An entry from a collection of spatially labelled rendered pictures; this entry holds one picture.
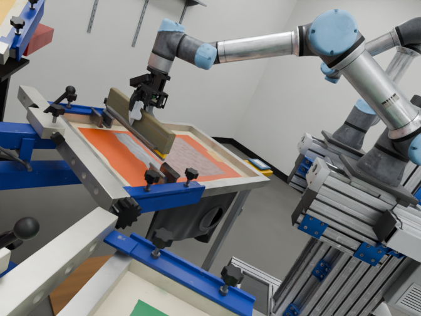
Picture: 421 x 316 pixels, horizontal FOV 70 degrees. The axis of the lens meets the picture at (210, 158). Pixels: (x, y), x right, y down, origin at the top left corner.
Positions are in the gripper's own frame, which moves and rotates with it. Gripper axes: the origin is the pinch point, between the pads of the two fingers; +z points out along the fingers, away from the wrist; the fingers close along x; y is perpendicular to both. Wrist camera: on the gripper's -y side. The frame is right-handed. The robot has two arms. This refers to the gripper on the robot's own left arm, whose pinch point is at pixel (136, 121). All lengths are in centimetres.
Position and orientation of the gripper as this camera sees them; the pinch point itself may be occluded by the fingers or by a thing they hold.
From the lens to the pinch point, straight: 109.3
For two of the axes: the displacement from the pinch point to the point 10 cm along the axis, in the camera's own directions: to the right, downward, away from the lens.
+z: -3.8, 8.6, 3.4
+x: 6.4, -0.1, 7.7
